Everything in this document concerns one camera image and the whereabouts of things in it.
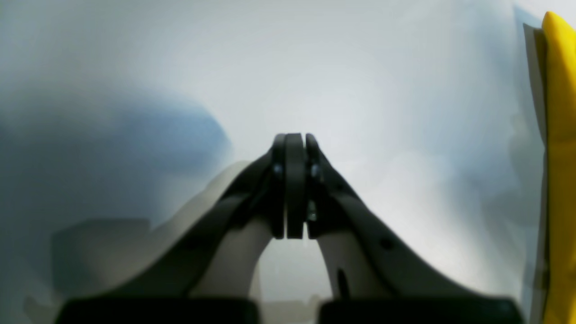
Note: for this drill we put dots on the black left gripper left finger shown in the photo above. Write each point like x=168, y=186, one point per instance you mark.
x=205, y=277

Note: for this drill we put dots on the yellow t-shirt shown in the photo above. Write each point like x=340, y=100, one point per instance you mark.
x=561, y=139

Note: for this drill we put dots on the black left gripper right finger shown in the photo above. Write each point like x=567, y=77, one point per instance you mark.
x=375, y=277

